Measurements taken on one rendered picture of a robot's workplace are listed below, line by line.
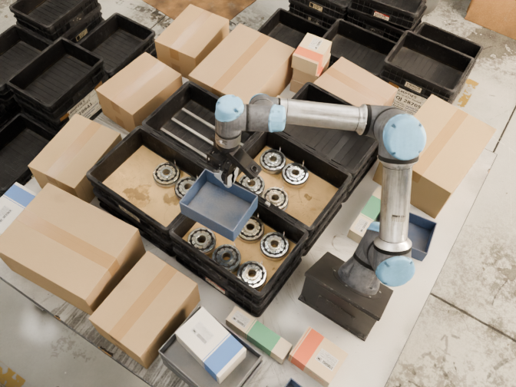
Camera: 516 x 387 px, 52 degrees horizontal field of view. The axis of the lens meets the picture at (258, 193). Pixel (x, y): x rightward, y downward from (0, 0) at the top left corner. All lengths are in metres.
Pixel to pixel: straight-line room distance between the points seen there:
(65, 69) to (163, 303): 1.63
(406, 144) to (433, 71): 1.62
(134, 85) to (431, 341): 1.85
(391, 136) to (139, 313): 0.98
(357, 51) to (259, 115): 1.88
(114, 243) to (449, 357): 1.71
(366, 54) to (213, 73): 1.21
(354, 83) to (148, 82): 0.90
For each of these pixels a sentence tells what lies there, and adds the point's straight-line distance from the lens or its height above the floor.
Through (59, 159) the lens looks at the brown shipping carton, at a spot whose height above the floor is 0.86.
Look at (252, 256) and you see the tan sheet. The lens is 1.90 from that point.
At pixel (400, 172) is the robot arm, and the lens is 1.57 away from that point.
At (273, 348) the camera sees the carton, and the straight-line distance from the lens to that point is 1.87.
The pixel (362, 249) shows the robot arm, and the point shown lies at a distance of 1.82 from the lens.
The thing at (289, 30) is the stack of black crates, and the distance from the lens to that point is 3.51.
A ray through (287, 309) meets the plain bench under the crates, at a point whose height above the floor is 0.70.
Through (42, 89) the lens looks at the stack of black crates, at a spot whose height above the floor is 0.49.
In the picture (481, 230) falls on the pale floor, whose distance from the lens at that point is 3.19.
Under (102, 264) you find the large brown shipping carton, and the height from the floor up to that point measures 0.90.
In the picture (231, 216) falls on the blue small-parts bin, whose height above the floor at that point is 1.08.
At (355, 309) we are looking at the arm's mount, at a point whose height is 0.89.
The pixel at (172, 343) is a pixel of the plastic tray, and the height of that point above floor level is 0.80.
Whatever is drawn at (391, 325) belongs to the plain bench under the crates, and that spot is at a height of 0.70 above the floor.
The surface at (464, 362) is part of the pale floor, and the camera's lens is 2.85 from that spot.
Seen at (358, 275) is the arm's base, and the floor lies 0.91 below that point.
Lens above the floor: 2.55
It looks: 58 degrees down
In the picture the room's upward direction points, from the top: 4 degrees clockwise
